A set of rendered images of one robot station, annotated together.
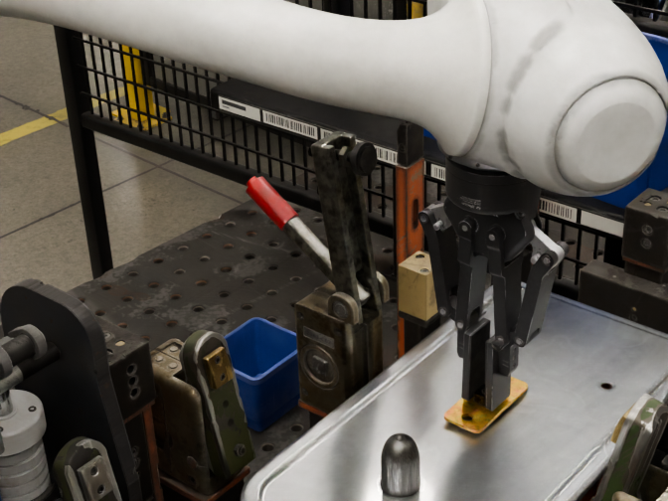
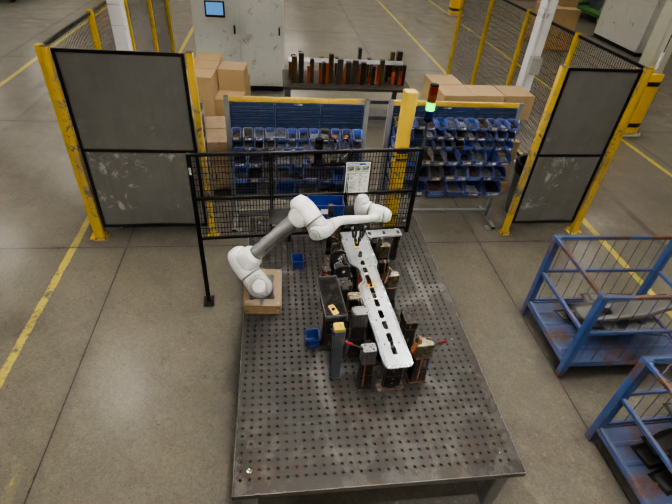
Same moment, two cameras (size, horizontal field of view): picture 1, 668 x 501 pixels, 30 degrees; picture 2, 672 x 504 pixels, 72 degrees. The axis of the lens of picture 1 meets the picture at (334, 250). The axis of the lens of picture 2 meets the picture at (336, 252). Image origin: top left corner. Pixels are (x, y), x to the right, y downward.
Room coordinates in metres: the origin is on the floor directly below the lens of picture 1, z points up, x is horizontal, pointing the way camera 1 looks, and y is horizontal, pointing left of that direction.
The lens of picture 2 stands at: (-0.71, 2.29, 3.17)
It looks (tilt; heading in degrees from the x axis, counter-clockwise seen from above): 38 degrees down; 306
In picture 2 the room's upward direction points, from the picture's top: 5 degrees clockwise
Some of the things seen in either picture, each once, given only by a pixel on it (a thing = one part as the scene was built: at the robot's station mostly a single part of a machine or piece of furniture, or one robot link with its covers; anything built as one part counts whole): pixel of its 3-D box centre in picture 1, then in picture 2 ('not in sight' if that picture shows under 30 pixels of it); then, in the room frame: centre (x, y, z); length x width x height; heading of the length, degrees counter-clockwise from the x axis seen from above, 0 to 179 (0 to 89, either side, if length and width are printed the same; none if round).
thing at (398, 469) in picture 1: (400, 467); not in sight; (0.78, -0.05, 1.02); 0.03 x 0.03 x 0.07
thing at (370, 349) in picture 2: not in sight; (365, 366); (0.17, 0.68, 0.88); 0.11 x 0.10 x 0.36; 50
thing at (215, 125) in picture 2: not in sight; (204, 138); (4.07, -1.12, 0.52); 1.21 x 0.81 x 1.05; 139
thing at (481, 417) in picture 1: (486, 397); not in sight; (0.87, -0.13, 1.01); 0.08 x 0.04 x 0.01; 140
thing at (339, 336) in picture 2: not in sight; (336, 352); (0.36, 0.75, 0.92); 0.08 x 0.08 x 0.44; 50
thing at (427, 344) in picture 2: not in sight; (419, 360); (-0.05, 0.41, 0.88); 0.15 x 0.11 x 0.36; 50
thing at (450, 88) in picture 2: not in sight; (465, 134); (1.54, -3.55, 0.67); 1.20 x 0.80 x 1.35; 47
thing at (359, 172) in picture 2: not in sight; (357, 177); (1.23, -0.56, 1.30); 0.23 x 0.02 x 0.31; 50
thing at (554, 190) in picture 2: not in sight; (568, 159); (0.12, -3.06, 1.00); 1.04 x 0.14 x 2.00; 45
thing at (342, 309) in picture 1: (343, 307); not in sight; (0.94, -0.01, 1.06); 0.03 x 0.01 x 0.03; 50
